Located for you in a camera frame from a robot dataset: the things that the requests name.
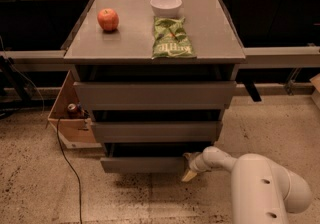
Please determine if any grey drawer cabinet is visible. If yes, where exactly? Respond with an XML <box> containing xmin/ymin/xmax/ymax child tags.
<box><xmin>63</xmin><ymin>0</ymin><xmax>247</xmax><ymax>170</ymax></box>

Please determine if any grey bottom drawer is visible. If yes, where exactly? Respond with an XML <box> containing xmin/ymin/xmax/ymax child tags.
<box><xmin>100</xmin><ymin>142</ymin><xmax>211</xmax><ymax>173</ymax></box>

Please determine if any grey top drawer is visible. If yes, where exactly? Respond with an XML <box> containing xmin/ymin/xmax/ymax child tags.
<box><xmin>74</xmin><ymin>81</ymin><xmax>236</xmax><ymax>110</ymax></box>

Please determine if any green chip bag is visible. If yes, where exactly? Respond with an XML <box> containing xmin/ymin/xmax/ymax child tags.
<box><xmin>152</xmin><ymin>17</ymin><xmax>197</xmax><ymax>59</ymax></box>

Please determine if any white bowl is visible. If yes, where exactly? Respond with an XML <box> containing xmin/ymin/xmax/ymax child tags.
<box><xmin>150</xmin><ymin>0</ymin><xmax>182</xmax><ymax>18</ymax></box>

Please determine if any red soda can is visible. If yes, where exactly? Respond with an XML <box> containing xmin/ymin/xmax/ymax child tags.
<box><xmin>67</xmin><ymin>103</ymin><xmax>80</xmax><ymax>119</ymax></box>

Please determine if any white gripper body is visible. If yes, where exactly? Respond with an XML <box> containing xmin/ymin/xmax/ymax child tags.
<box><xmin>188</xmin><ymin>153</ymin><xmax>209</xmax><ymax>173</ymax></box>

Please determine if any wooden box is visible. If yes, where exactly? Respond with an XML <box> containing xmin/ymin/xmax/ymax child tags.
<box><xmin>48</xmin><ymin>71</ymin><xmax>100</xmax><ymax>149</ymax></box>

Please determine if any grey middle drawer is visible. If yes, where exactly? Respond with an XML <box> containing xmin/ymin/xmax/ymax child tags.
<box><xmin>91</xmin><ymin>121</ymin><xmax>222</xmax><ymax>143</ymax></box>

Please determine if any black floor cable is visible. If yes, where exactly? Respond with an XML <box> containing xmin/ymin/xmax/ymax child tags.
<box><xmin>55</xmin><ymin>116</ymin><xmax>84</xmax><ymax>224</ymax></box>

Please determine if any grey drawer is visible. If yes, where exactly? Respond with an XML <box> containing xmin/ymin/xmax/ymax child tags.
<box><xmin>91</xmin><ymin>121</ymin><xmax>222</xmax><ymax>143</ymax></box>
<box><xmin>74</xmin><ymin>81</ymin><xmax>236</xmax><ymax>110</ymax></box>
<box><xmin>100</xmin><ymin>142</ymin><xmax>211</xmax><ymax>173</ymax></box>

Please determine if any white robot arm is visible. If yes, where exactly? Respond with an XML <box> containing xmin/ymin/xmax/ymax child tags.
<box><xmin>182</xmin><ymin>146</ymin><xmax>312</xmax><ymax>224</ymax></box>

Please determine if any red apple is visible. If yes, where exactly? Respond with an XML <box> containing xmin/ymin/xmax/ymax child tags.
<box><xmin>97</xmin><ymin>8</ymin><xmax>119</xmax><ymax>32</ymax></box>

